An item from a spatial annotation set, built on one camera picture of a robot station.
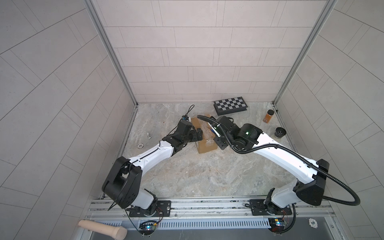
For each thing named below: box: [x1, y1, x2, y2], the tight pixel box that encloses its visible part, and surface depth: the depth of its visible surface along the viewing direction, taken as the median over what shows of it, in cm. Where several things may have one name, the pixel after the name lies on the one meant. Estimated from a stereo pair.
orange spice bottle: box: [263, 109, 275, 124], surface depth 102 cm
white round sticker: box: [308, 218, 318, 229], surface depth 69 cm
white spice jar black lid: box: [274, 127, 287, 139], surface depth 88 cm
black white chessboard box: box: [213, 96, 249, 116], surface depth 114 cm
